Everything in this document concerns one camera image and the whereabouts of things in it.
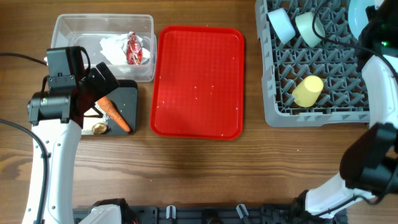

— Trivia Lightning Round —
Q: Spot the orange carrot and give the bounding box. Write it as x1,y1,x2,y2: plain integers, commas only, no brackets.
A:
97,96,132,133

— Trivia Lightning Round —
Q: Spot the white napkin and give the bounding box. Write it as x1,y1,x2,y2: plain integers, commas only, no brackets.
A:
99,33,150,65

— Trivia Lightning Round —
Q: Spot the red snack wrapper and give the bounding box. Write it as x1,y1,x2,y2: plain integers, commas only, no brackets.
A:
126,32,143,65

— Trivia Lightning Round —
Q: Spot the brown food scrap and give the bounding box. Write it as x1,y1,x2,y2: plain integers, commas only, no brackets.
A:
91,123,109,135

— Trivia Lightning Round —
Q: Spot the light blue rice bowl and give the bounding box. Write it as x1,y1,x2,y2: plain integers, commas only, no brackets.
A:
267,8,295,44

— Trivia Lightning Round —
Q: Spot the yellow plastic cup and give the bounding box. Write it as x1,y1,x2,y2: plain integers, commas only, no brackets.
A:
292,75,324,108

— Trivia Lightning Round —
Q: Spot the mint green bowl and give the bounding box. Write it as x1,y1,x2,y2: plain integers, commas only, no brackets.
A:
295,12,325,48

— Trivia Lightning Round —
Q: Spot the large light blue plate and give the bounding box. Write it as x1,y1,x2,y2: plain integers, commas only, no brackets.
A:
348,0,375,40

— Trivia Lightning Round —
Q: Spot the white rice pile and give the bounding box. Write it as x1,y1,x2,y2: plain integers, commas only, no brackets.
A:
81,103,111,136

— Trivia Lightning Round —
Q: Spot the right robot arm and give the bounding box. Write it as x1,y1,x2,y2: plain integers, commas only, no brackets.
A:
287,0,397,223

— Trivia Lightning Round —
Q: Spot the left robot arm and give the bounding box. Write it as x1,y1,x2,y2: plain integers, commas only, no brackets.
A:
22,46,137,223

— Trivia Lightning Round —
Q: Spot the grey dishwasher rack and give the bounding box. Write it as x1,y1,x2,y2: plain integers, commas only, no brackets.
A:
254,0,398,128

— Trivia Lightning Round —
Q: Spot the black plastic tray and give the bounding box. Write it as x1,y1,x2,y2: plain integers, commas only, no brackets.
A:
103,80,138,136

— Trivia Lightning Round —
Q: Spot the clear plastic storage bin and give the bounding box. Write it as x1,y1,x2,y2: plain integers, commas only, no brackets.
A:
51,14,157,82

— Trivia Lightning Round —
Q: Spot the red serving tray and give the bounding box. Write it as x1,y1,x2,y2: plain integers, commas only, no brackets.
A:
150,26,245,140

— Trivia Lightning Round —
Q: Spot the left black cable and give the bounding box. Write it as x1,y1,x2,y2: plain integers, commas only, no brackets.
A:
0,52,50,224

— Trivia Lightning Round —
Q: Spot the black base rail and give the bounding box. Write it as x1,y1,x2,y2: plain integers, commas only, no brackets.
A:
73,203,348,224

